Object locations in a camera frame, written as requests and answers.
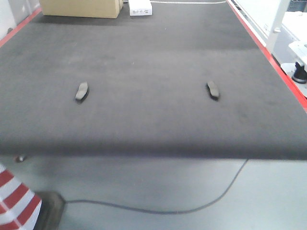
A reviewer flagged long white box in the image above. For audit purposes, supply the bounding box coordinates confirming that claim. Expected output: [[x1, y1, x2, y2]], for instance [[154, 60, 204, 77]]
[[128, 0, 153, 16]]

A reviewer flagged dark conveyor belt mat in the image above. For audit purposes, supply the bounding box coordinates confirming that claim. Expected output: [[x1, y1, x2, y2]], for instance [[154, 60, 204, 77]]
[[0, 3, 307, 160]]

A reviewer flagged grey brake pad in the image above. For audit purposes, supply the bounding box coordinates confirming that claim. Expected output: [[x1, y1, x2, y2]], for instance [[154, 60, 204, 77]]
[[74, 81, 89, 103], [206, 81, 220, 100]]

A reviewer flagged white conveyor side guard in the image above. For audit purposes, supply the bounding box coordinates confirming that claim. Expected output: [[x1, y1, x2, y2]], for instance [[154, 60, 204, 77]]
[[229, 0, 307, 96]]

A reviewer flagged black floor cable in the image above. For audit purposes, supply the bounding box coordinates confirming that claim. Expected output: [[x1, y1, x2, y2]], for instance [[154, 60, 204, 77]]
[[64, 158, 249, 215]]

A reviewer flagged cardboard box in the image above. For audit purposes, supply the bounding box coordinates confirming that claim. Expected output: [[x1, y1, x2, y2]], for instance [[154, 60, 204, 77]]
[[39, 0, 123, 19]]

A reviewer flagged red white traffic cone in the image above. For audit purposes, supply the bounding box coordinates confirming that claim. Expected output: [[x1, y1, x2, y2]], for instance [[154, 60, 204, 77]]
[[0, 164, 65, 230]]

